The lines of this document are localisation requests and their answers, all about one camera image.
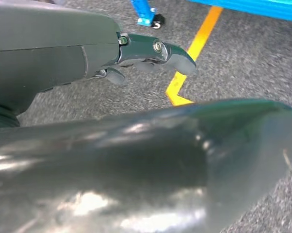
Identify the blue metal shelf rack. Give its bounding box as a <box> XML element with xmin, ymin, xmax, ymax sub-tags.
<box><xmin>130</xmin><ymin>0</ymin><xmax>292</xmax><ymax>27</ymax></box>

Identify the black shelf caster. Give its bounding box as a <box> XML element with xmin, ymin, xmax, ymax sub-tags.
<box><xmin>151</xmin><ymin>13</ymin><xmax>165</xmax><ymax>30</ymax></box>

